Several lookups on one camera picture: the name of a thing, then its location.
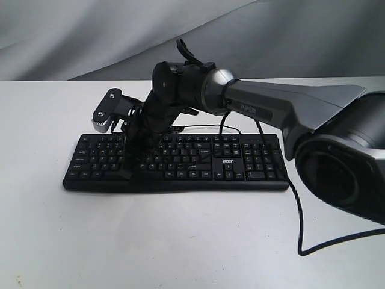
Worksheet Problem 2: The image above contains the black keyboard cable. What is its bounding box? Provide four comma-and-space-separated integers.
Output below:
164, 123, 243, 135

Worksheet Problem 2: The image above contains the black Acer keyboard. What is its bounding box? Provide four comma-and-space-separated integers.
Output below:
63, 134, 289, 193

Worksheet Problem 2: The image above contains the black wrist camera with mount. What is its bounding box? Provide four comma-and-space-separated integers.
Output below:
92, 88, 142, 133

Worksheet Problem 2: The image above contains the grey backdrop cloth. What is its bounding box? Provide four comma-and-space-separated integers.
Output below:
1, 1, 384, 81

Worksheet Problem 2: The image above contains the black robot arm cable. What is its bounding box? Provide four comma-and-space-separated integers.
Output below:
219, 111, 385, 257

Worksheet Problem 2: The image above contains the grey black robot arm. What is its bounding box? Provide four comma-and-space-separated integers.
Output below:
125, 39, 384, 224

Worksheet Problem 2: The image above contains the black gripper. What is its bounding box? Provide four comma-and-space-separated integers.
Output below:
119, 93, 180, 180

